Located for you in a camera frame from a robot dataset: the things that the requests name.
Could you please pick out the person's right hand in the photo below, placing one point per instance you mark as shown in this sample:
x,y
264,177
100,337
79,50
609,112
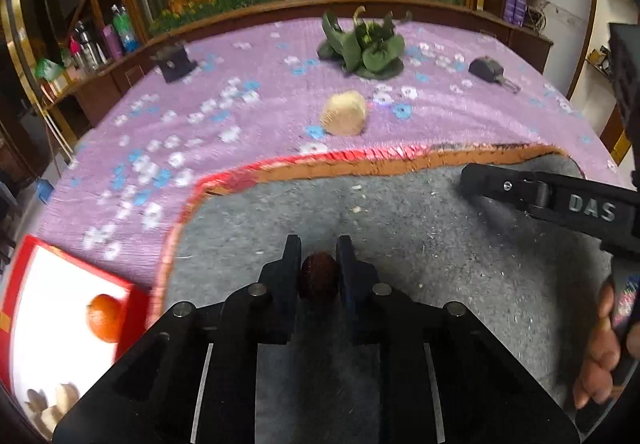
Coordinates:
x,y
600,354

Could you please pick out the black car key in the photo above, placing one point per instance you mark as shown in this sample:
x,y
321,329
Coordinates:
x,y
487,69

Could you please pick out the dark red date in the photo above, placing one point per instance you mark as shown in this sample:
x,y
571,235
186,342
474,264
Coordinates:
x,y
320,281

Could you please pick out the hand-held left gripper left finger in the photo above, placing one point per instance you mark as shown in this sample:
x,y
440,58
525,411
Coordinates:
x,y
292,269

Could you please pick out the black cylindrical holder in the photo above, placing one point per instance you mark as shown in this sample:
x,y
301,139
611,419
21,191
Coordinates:
x,y
172,62

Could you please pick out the beige lump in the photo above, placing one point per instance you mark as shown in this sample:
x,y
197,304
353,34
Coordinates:
x,y
345,113

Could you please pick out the large orange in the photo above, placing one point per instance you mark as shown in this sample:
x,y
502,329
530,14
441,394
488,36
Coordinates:
x,y
105,317

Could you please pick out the red box white inside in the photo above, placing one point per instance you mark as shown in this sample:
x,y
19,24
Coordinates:
x,y
50,299

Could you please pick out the pink bottle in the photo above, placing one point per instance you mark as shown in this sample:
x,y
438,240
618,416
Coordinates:
x,y
111,39

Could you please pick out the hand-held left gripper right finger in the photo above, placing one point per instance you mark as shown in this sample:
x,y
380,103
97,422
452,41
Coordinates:
x,y
346,274

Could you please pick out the beige ridged block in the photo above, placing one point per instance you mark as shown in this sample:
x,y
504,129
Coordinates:
x,y
67,394

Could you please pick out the green leafy vegetable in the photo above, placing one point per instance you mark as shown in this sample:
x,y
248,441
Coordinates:
x,y
362,47

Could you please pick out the red bottle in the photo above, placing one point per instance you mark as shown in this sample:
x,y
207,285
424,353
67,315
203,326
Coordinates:
x,y
75,52

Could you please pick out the green plastic bottle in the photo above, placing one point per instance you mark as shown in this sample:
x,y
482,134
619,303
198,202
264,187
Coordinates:
x,y
125,29

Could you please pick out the purple bottle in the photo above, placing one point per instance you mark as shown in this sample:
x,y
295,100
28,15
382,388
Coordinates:
x,y
509,7
521,8

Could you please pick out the black thermos jug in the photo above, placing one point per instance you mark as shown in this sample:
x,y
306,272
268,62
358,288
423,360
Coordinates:
x,y
87,44

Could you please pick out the purple floral tablecloth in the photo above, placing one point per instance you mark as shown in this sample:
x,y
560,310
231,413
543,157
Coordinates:
x,y
225,99

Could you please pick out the cardboard box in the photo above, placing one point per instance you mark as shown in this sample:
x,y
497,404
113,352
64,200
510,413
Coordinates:
x,y
60,84

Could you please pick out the green bag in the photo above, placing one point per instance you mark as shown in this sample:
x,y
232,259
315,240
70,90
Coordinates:
x,y
47,69

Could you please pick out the blue thermos jug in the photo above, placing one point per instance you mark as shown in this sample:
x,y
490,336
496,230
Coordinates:
x,y
44,191

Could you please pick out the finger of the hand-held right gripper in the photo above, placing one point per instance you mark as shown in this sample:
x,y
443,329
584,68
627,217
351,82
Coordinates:
x,y
495,184

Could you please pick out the grey felt mat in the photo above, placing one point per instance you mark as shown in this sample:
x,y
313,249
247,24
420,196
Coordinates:
x,y
400,224

